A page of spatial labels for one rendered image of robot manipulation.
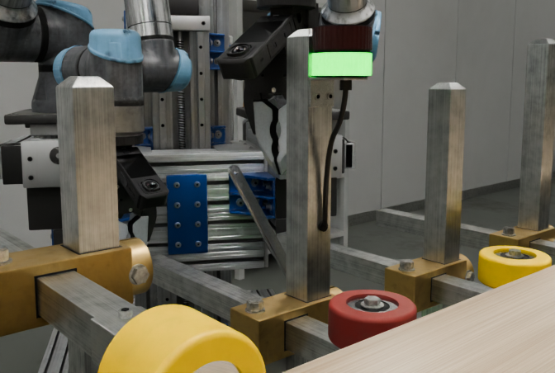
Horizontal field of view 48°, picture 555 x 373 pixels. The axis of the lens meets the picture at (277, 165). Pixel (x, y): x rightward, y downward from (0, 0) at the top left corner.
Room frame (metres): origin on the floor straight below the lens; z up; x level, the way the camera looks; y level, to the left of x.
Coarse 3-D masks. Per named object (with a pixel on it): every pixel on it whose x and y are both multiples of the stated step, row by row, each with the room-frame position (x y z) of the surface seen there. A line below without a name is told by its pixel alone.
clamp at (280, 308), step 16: (336, 288) 0.70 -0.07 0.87; (272, 304) 0.65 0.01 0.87; (288, 304) 0.65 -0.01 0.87; (304, 304) 0.65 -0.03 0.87; (320, 304) 0.65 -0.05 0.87; (240, 320) 0.62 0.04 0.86; (256, 320) 0.60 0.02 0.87; (272, 320) 0.61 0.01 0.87; (288, 320) 0.62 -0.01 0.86; (320, 320) 0.65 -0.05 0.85; (256, 336) 0.60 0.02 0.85; (272, 336) 0.61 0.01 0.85; (272, 352) 0.61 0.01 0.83; (288, 352) 0.62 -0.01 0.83
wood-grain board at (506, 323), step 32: (512, 288) 0.61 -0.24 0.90; (544, 288) 0.61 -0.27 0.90; (416, 320) 0.53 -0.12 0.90; (448, 320) 0.53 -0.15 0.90; (480, 320) 0.53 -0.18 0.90; (512, 320) 0.53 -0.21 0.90; (544, 320) 0.53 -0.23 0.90; (352, 352) 0.46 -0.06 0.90; (384, 352) 0.46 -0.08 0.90; (416, 352) 0.46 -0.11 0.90; (448, 352) 0.46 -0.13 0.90; (480, 352) 0.46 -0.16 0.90; (512, 352) 0.46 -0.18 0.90; (544, 352) 0.46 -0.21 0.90
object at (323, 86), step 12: (312, 84) 0.65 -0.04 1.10; (324, 84) 0.66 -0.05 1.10; (348, 84) 0.63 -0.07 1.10; (312, 96) 0.65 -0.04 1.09; (324, 96) 0.66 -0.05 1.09; (336, 132) 0.65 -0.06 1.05; (324, 180) 0.66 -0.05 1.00; (324, 192) 0.66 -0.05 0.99; (324, 204) 0.66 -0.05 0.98; (324, 216) 0.66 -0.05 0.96; (324, 228) 0.66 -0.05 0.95
